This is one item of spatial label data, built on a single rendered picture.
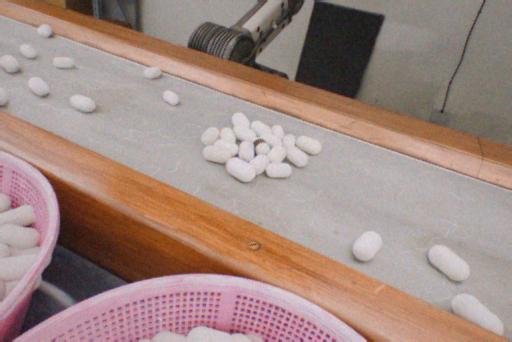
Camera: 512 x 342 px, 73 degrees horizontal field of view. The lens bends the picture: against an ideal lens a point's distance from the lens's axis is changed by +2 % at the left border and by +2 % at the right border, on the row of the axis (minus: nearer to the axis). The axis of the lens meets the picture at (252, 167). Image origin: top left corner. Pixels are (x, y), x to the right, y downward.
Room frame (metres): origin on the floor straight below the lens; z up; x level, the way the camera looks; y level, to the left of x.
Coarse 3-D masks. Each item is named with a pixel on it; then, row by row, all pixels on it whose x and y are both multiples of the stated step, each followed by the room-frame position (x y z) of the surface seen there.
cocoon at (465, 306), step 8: (456, 296) 0.20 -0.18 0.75; (464, 296) 0.20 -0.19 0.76; (472, 296) 0.20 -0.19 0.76; (456, 304) 0.20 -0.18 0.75; (464, 304) 0.19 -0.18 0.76; (472, 304) 0.19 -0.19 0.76; (480, 304) 0.19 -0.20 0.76; (456, 312) 0.19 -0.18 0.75; (464, 312) 0.19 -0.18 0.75; (472, 312) 0.19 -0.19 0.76; (480, 312) 0.19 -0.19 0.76; (488, 312) 0.19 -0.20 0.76; (472, 320) 0.18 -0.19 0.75; (480, 320) 0.18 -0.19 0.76; (488, 320) 0.18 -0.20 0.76; (496, 320) 0.18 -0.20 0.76; (488, 328) 0.18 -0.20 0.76; (496, 328) 0.18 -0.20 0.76
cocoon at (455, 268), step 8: (432, 248) 0.26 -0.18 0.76; (440, 248) 0.25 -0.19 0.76; (432, 256) 0.25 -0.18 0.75; (440, 256) 0.25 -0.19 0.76; (448, 256) 0.24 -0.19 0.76; (456, 256) 0.24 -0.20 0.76; (440, 264) 0.24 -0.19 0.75; (448, 264) 0.24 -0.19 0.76; (456, 264) 0.24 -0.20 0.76; (464, 264) 0.24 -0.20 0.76; (448, 272) 0.23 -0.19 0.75; (456, 272) 0.23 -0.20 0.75; (464, 272) 0.23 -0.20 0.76
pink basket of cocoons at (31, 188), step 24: (0, 168) 0.25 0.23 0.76; (24, 168) 0.24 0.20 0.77; (0, 192) 0.24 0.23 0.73; (24, 192) 0.23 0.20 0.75; (48, 192) 0.21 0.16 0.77; (48, 216) 0.20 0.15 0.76; (48, 240) 0.16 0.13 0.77; (24, 288) 0.13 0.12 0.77; (0, 312) 0.11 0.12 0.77; (24, 312) 0.15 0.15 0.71; (0, 336) 0.12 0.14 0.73
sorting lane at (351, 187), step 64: (0, 64) 0.51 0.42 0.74; (128, 64) 0.63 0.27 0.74; (64, 128) 0.36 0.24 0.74; (128, 128) 0.39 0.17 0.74; (192, 128) 0.43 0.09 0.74; (320, 128) 0.52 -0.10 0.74; (192, 192) 0.29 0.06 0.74; (256, 192) 0.31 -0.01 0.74; (320, 192) 0.33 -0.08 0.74; (384, 192) 0.36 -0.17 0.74; (448, 192) 0.39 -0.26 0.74; (384, 256) 0.25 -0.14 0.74
